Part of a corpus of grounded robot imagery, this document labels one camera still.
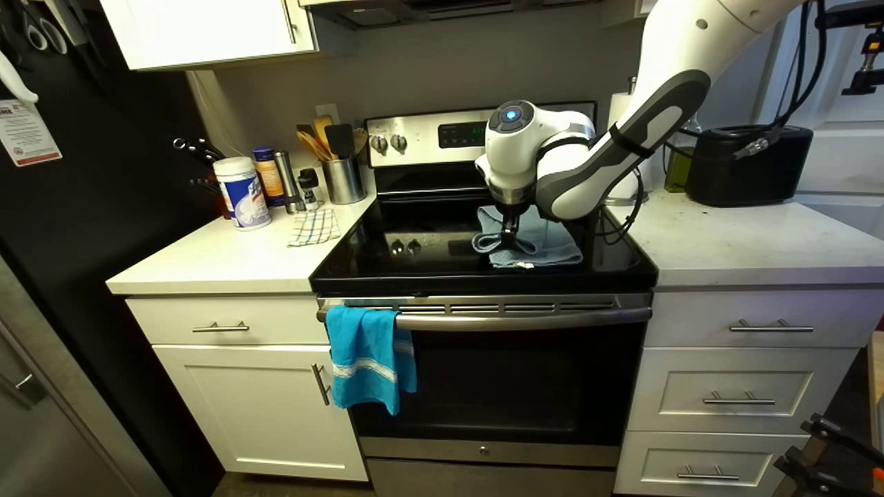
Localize orange spice bottle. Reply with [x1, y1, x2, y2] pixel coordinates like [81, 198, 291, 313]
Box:
[252, 147, 286, 207]

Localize black red clamp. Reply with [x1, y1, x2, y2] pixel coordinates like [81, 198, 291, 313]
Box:
[797, 411, 884, 470]
[771, 447, 884, 497]

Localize dark range hood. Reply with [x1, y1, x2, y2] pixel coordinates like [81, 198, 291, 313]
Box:
[297, 0, 646, 29]

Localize white base cabinet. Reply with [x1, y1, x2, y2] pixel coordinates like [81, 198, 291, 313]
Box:
[103, 194, 375, 487]

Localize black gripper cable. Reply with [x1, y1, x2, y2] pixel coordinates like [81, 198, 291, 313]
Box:
[600, 128, 648, 248]

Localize wooden spoon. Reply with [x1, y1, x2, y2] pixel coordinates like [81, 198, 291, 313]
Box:
[293, 116, 335, 167]

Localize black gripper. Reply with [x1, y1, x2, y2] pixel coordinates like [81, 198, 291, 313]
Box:
[494, 192, 527, 255]

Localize white wipes canister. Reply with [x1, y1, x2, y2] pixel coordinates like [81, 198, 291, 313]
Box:
[209, 154, 274, 232]

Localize black spatula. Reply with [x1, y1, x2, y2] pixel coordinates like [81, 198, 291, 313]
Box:
[325, 123, 360, 163]

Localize steel kitchen knife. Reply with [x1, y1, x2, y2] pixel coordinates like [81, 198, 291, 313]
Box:
[42, 0, 93, 51]

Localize green jar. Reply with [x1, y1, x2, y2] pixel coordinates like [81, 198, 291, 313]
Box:
[663, 145, 697, 196]

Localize grey metal shaker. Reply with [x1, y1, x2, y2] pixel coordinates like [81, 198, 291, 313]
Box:
[274, 149, 302, 215]

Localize black toaster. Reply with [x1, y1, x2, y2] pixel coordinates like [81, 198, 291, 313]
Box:
[684, 123, 814, 210]

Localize black sided refrigerator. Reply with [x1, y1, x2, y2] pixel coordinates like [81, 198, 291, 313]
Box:
[0, 0, 233, 497]

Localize range storage drawer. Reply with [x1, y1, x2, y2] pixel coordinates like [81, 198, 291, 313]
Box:
[362, 457, 618, 497]

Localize light blue towel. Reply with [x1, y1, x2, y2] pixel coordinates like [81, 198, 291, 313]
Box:
[469, 201, 589, 273]

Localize white wall cabinet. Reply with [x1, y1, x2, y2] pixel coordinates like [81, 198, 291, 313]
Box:
[97, 0, 324, 74]

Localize stainless steel electric range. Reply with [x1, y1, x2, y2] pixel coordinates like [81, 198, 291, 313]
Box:
[306, 98, 659, 497]

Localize steel drawer pull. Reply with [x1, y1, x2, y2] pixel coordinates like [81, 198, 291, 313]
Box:
[675, 461, 746, 484]
[191, 317, 253, 337]
[727, 317, 818, 337]
[699, 389, 775, 411]

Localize wooden platform board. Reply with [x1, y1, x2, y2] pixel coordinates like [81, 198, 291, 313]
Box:
[864, 328, 884, 457]

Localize black orange mount clamp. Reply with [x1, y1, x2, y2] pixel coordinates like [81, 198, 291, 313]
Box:
[814, 0, 884, 98]

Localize white paper tag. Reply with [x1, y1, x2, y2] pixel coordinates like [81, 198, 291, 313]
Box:
[0, 95, 65, 171]

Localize steel oven door handle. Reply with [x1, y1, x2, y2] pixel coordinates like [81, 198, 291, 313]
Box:
[315, 301, 655, 337]

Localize dark glass bottle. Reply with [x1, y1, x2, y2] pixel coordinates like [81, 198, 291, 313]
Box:
[169, 135, 228, 222]

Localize black handled scissors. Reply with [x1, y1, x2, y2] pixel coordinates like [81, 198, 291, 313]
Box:
[17, 0, 54, 55]

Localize white drawer cabinet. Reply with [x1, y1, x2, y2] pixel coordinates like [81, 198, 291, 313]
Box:
[611, 192, 884, 497]

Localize steel cabinet door pull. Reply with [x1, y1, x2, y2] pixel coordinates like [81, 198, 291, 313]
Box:
[309, 361, 335, 410]

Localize black shaker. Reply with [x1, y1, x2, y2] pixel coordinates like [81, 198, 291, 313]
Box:
[295, 163, 325, 210]

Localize pale kitchen knife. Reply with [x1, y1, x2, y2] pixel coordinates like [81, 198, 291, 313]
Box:
[0, 51, 42, 107]

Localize metal utensil holder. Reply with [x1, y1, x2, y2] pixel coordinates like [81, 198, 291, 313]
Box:
[325, 154, 364, 207]

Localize bright blue striped towel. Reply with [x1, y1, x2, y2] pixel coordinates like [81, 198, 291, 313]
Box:
[320, 301, 420, 419]

